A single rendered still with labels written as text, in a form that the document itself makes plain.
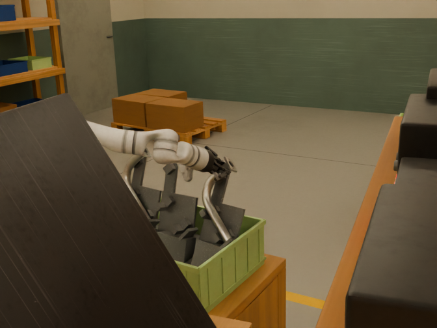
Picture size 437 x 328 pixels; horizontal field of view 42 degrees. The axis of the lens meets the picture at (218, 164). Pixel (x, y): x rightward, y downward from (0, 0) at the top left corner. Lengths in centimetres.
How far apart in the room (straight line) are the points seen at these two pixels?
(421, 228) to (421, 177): 17
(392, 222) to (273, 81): 817
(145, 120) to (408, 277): 656
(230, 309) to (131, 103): 529
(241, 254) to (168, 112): 473
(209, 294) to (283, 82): 683
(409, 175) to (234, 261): 139
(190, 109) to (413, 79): 302
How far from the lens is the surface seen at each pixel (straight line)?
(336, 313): 40
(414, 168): 53
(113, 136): 166
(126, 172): 213
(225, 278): 184
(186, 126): 646
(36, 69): 714
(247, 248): 192
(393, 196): 39
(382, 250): 31
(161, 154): 165
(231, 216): 193
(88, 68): 851
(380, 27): 789
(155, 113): 666
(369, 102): 805
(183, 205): 201
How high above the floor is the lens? 175
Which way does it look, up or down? 18 degrees down
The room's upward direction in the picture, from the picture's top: 2 degrees counter-clockwise
